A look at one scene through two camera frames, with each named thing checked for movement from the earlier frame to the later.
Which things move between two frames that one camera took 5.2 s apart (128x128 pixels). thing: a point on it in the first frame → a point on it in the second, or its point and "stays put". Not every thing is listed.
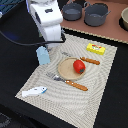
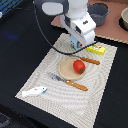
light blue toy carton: [43, 55] → [74, 43]
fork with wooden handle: [74, 84] stays put
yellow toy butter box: [95, 48] stays put
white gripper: [48, 18] → [79, 25]
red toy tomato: [79, 66] stays put
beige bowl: [123, 20] stays put
